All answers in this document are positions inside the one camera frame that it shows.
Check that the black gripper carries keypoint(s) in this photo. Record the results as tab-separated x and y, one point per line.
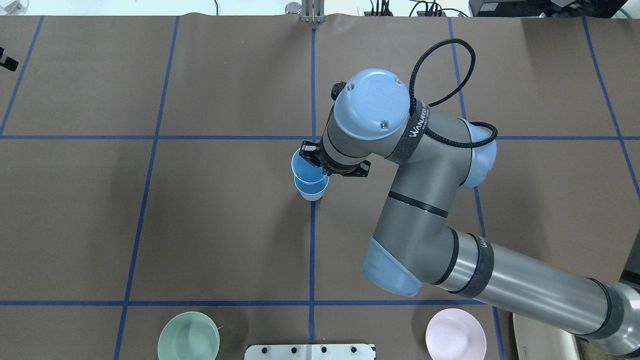
309	153

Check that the small metal tin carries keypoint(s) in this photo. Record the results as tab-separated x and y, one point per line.
293	8

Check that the pink bowl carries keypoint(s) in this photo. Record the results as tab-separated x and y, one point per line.
454	334

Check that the cream toaster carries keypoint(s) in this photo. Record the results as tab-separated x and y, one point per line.
537	340

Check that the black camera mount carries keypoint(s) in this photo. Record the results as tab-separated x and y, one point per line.
336	89

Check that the light blue cup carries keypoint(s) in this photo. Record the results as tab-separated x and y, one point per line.
312	192
305	172

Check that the black laptop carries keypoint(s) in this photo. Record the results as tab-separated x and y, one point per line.
604	9

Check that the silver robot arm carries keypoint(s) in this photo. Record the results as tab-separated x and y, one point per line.
375	113

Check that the green bowl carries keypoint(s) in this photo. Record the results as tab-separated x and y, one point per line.
189	335

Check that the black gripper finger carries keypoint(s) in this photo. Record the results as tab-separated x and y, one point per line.
8	62

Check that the aluminium frame post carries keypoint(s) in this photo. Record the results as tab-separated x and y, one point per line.
313	11

